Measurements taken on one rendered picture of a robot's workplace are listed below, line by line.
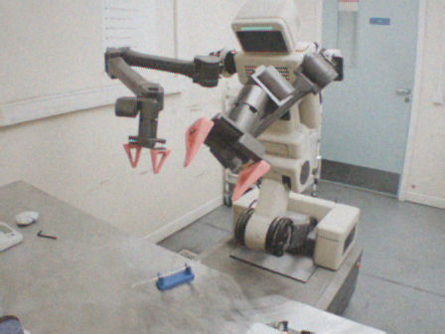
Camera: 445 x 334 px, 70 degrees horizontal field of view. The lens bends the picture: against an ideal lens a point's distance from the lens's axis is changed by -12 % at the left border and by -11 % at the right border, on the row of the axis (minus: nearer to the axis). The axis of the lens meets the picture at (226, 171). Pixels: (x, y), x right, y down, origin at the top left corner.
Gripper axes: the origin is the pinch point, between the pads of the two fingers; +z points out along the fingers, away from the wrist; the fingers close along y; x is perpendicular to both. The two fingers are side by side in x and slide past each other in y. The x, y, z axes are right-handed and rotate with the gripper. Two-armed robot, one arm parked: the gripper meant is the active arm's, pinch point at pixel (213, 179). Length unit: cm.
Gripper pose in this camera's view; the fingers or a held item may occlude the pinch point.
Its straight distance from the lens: 56.6
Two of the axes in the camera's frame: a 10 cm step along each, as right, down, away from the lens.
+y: -7.7, -5.6, -3.0
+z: -3.8, 7.9, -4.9
